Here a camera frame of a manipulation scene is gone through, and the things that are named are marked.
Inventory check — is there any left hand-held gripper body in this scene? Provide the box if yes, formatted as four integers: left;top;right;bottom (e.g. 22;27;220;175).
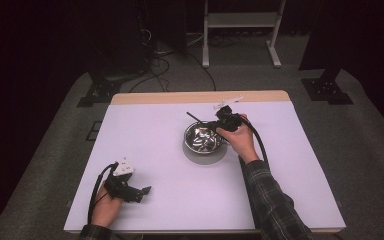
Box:
103;157;136;203

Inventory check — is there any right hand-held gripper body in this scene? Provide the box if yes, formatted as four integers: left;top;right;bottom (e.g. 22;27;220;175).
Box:
212;95;245;133

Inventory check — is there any single black chopstick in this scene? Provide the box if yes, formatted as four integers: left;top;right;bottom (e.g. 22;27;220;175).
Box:
186;111;212;126

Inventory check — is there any steel bowl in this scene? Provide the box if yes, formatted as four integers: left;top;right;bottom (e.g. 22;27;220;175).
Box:
183;120;227;156

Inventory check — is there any person's right hand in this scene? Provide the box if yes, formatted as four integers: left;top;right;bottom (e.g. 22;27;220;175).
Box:
216;114;261;165

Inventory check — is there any person's left hand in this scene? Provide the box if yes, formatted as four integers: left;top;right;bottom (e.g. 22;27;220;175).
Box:
90;181;124;228

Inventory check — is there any white table cover sheet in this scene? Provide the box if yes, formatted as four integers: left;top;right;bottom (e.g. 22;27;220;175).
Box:
63;101;347;233

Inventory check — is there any black stand base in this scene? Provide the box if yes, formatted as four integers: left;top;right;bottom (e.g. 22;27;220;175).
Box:
300;68;354;106
76;71;123;108

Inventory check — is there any white metal stand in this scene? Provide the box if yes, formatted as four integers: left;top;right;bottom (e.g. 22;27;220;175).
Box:
201;0;287;69

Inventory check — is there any dark curtain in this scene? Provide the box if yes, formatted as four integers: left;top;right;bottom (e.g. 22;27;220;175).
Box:
298;0;384;141
0;0;91;234

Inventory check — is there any left hand-held gripper cable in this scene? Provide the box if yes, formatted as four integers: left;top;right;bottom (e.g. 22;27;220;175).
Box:
86;161;119;226

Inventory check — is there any hand-held gripper cable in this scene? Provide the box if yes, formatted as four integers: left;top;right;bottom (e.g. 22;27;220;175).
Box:
241;117;270;165
86;161;119;226

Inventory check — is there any right hand-held gripper cable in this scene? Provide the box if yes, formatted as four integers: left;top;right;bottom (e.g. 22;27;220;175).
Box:
241;117;270;165

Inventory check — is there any black floor cable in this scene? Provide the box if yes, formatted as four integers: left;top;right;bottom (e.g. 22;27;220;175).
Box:
186;50;218;92
128;56;171;94

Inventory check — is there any black rectangular frame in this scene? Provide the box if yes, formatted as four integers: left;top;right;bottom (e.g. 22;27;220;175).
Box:
85;120;103;142

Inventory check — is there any black cable coil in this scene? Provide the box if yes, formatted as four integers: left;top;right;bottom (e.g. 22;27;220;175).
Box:
209;32;243;48

